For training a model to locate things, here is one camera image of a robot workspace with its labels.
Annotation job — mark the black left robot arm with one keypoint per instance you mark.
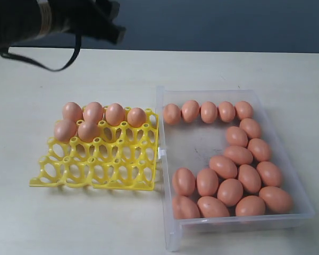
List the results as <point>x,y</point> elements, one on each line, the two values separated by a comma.
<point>27,20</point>

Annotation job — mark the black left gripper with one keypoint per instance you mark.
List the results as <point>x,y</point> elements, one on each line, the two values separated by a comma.
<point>85,18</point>

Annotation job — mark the yellow plastic egg tray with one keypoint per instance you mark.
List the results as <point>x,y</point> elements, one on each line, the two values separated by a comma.
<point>122,157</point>

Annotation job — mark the clear plastic container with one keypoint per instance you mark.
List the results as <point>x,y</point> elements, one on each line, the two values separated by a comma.
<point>192,145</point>

